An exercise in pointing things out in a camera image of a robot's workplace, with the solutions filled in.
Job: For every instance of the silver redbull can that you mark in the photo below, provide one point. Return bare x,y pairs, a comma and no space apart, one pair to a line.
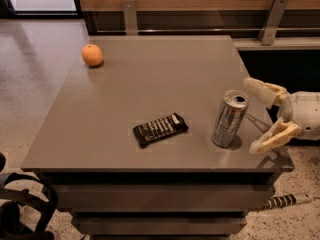
233,107

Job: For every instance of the orange fruit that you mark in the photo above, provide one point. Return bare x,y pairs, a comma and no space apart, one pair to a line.
92,55

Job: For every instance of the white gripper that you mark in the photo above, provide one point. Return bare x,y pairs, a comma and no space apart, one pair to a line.
305,114

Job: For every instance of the black chocolate bar wrapper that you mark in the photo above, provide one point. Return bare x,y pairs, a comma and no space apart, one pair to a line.
159,129

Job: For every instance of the black chair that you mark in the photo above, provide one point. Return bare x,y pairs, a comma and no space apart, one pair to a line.
11,228

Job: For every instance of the left metal bracket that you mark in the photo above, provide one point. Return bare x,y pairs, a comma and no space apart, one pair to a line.
130,17

